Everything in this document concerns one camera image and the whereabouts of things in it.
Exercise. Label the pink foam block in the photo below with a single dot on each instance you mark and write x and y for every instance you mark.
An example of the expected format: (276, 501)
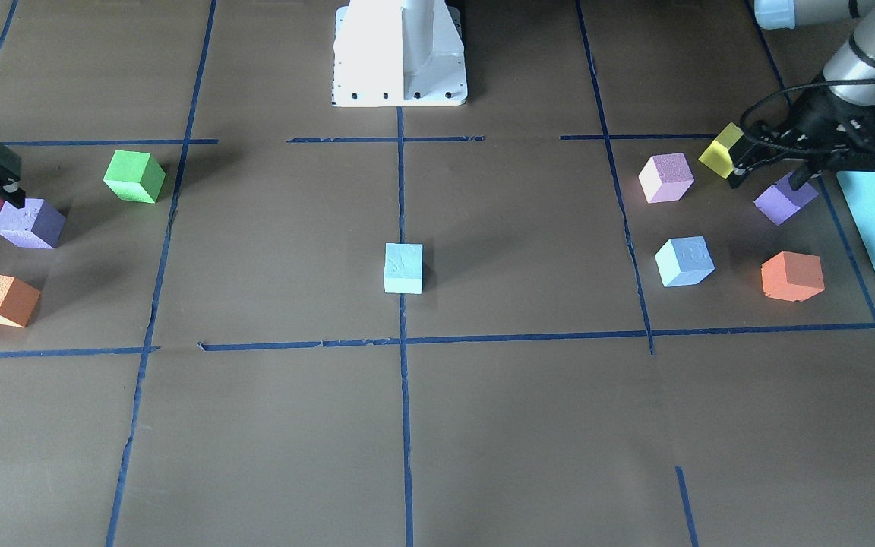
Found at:
(666, 177)

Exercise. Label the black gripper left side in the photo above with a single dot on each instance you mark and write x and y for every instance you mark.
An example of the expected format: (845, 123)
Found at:
(825, 121)

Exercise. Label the purple foam block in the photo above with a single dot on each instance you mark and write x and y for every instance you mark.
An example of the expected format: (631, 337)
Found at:
(36, 225)
(780, 201)

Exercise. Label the green foam block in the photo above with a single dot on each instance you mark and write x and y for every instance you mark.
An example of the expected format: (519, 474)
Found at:
(134, 176)

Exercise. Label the orange foam block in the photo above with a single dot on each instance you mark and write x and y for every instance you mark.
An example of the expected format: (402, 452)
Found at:
(793, 277)
(18, 301)

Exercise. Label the white camera stand base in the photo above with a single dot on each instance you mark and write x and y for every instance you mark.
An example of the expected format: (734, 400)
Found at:
(399, 54)

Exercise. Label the yellow foam block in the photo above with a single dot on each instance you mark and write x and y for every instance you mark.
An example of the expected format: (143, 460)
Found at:
(717, 156)

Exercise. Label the light blue foam block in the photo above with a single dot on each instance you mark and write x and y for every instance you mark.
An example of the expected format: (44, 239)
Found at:
(403, 268)
(684, 261)

